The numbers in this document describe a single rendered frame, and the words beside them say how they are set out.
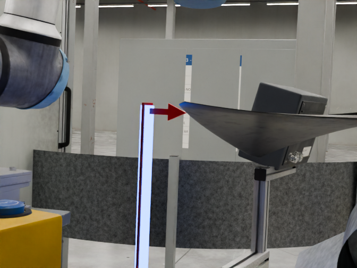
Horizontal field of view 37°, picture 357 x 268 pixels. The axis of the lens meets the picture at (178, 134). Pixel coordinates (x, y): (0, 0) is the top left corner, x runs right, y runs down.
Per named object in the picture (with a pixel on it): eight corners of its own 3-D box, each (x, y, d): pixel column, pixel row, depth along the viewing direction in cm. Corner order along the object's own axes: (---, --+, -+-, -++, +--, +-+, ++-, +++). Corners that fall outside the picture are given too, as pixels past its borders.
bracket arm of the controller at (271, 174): (265, 182, 121) (266, 168, 121) (253, 180, 123) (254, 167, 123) (296, 172, 142) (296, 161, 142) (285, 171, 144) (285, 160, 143)
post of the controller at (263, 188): (262, 253, 122) (266, 168, 121) (249, 251, 124) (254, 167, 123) (266, 250, 125) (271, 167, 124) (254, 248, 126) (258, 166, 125)
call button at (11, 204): (2, 224, 52) (3, 206, 52) (-26, 218, 54) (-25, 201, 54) (32, 217, 56) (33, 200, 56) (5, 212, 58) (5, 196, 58)
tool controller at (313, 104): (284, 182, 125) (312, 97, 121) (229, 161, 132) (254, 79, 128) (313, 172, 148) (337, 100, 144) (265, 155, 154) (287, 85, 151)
